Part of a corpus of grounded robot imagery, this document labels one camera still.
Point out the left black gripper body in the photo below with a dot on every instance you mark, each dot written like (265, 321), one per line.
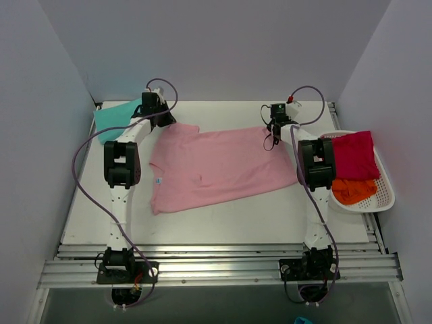
(165, 118)

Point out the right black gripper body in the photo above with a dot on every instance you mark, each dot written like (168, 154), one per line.
(273, 127)

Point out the pink t-shirt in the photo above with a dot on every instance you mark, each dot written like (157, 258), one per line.
(195, 169)

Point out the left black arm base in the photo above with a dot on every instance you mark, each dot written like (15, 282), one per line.
(133, 280)

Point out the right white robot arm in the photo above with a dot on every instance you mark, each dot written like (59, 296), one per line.
(316, 172)

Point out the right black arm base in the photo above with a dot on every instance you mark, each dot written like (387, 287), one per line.
(308, 280)

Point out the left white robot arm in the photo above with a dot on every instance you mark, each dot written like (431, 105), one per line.
(122, 171)

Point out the folded teal t-shirt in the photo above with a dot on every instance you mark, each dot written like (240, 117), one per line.
(118, 115)

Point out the red t-shirt in basket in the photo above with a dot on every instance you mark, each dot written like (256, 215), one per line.
(355, 157)

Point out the orange t-shirt in basket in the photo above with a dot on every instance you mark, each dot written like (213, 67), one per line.
(350, 192)

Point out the white perforated plastic basket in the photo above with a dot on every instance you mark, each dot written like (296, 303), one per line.
(381, 201)

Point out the teal object at bottom edge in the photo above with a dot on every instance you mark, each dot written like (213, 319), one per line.
(301, 320)

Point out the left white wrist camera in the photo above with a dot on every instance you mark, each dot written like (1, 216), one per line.
(160, 92)

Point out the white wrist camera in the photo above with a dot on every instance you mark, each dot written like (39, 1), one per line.
(160, 92)
(293, 109)

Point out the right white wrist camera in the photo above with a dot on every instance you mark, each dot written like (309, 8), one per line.
(293, 109)

